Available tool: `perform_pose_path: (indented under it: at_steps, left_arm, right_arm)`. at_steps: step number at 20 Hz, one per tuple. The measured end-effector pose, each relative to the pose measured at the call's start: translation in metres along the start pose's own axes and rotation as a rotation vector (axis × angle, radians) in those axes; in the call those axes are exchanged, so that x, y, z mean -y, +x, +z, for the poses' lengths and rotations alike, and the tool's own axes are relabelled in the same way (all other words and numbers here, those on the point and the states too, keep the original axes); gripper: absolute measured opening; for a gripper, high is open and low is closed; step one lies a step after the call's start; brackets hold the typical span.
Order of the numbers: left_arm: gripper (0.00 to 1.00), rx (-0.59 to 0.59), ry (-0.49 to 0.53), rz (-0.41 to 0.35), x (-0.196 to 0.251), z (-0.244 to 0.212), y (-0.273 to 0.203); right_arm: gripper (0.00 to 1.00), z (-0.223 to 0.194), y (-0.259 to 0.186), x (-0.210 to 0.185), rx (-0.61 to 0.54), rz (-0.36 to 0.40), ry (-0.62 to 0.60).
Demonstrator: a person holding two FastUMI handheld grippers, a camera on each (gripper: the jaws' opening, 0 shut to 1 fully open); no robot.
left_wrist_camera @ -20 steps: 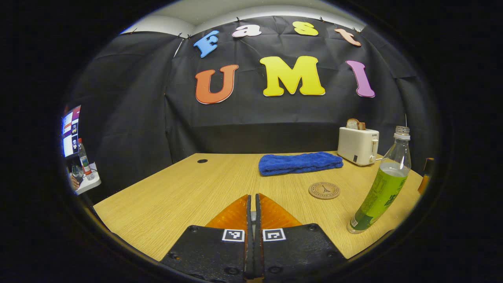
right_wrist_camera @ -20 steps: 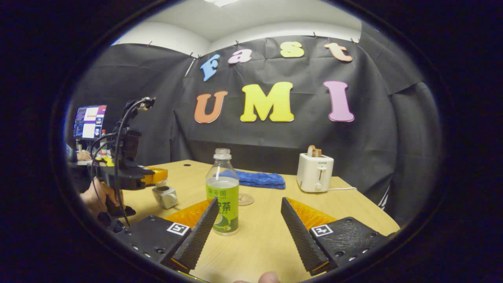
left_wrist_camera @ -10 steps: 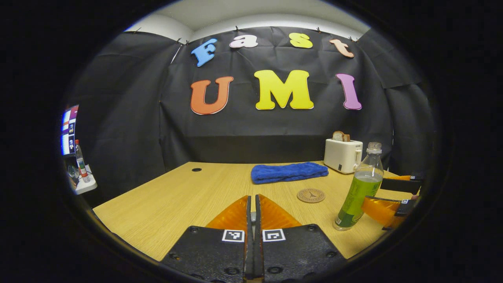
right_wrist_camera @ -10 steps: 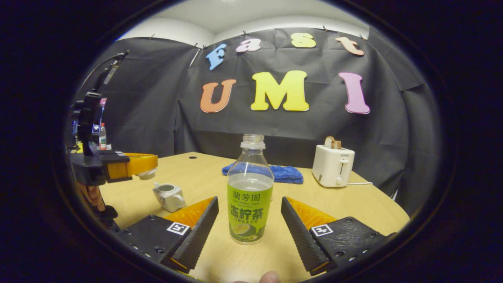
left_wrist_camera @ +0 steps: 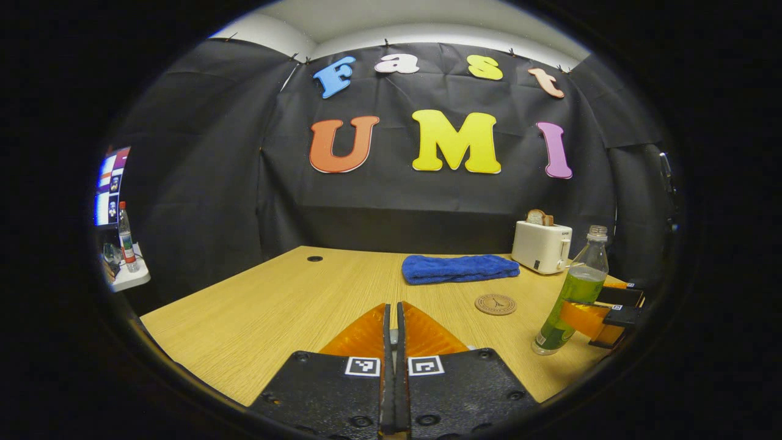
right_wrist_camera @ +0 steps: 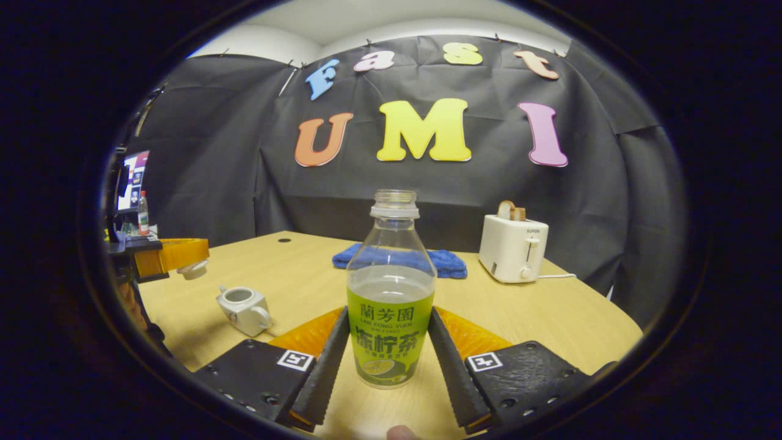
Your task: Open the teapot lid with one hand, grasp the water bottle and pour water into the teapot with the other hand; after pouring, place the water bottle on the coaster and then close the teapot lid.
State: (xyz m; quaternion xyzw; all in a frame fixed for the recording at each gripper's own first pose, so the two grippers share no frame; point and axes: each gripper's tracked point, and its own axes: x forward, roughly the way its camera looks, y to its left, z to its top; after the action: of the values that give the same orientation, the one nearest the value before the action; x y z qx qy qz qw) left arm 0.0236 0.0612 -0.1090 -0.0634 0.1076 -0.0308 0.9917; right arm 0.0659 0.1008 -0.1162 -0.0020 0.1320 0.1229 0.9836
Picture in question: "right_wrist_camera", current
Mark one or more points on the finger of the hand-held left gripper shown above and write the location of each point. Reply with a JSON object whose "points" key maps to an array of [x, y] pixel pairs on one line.
{"points": [[177, 252]]}

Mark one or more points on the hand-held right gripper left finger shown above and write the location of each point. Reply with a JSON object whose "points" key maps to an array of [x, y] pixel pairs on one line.
{"points": [[327, 366]]}

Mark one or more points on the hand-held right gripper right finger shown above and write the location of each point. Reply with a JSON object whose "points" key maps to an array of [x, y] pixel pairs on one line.
{"points": [[452, 373]]}

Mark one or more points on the white teacup lid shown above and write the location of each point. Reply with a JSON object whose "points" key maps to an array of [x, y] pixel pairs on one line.
{"points": [[194, 270]]}

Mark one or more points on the green label water bottle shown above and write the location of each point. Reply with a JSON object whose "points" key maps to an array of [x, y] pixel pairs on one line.
{"points": [[391, 342]]}

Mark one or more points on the white teacup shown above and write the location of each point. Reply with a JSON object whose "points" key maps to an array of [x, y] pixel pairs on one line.
{"points": [[244, 311]]}

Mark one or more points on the red cap plastic bottle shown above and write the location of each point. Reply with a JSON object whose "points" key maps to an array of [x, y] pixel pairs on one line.
{"points": [[143, 217]]}

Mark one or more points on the computer monitor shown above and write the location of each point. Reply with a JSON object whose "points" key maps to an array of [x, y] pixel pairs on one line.
{"points": [[134, 180]]}

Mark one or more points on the blue towel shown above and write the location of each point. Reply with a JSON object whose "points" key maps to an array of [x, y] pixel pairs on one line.
{"points": [[449, 263]]}

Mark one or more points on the white toaster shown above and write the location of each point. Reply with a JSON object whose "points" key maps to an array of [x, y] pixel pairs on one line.
{"points": [[510, 250]]}

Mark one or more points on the pale bread slice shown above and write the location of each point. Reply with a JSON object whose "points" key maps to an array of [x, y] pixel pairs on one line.
{"points": [[505, 211]]}

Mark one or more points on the brown bread slice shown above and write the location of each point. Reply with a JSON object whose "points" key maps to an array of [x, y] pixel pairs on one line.
{"points": [[519, 214]]}

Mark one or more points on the black backdrop cloth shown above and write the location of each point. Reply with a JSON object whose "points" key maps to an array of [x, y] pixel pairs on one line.
{"points": [[489, 183]]}

